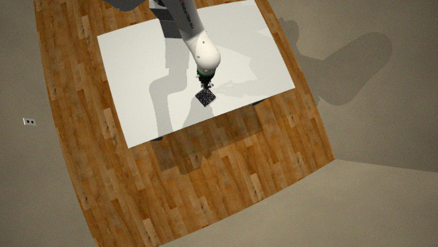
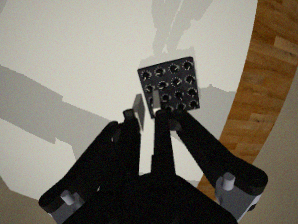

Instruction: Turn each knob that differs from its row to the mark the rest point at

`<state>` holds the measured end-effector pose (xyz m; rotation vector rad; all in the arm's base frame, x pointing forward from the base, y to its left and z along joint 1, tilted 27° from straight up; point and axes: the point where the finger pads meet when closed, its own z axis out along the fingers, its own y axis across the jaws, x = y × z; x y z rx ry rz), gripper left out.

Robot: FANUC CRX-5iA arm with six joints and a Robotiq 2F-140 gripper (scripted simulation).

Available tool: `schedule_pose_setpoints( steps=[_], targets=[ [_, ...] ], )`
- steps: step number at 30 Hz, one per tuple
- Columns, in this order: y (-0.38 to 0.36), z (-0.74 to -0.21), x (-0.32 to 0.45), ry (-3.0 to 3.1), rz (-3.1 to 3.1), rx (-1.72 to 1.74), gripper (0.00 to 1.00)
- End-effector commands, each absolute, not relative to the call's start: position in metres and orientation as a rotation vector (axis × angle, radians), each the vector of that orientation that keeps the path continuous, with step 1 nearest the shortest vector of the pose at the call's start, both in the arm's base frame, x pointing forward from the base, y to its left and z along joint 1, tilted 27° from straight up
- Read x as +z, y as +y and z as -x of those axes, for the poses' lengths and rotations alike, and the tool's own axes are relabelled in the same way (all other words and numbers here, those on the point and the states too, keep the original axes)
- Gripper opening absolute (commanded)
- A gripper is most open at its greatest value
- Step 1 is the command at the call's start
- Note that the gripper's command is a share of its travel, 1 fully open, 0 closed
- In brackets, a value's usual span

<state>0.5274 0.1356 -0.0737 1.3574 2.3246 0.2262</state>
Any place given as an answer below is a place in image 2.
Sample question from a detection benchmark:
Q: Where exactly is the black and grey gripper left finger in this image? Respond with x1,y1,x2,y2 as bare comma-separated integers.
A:
38,93,145,224

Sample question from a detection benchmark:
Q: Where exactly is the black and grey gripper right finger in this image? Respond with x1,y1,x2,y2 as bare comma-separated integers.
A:
147,90,268,224

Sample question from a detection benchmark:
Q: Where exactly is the black knob box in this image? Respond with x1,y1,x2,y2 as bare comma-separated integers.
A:
137,56,200,119

